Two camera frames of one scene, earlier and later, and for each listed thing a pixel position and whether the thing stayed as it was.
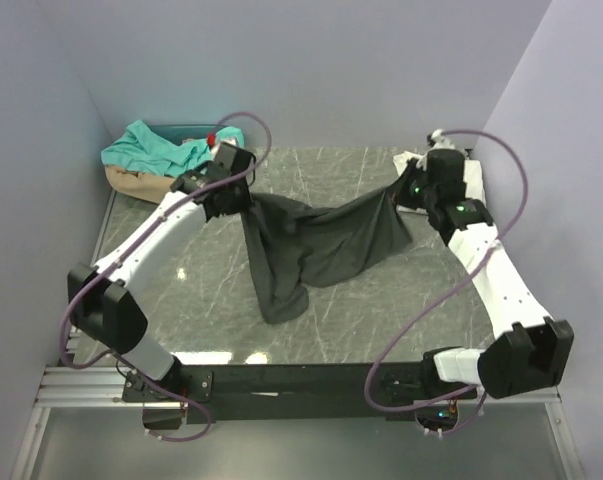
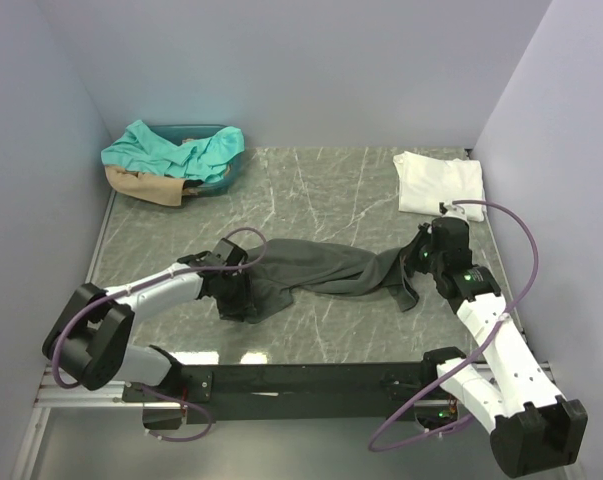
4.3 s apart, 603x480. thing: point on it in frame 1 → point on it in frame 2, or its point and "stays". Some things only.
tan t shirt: x=137 y=184 stays
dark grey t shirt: x=292 y=247 → x=326 y=266
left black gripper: x=244 y=204 → x=244 y=302
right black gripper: x=402 y=198 → x=409 y=256
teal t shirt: x=148 y=154 stays
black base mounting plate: x=298 y=393 stays
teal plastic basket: x=176 y=133 stays
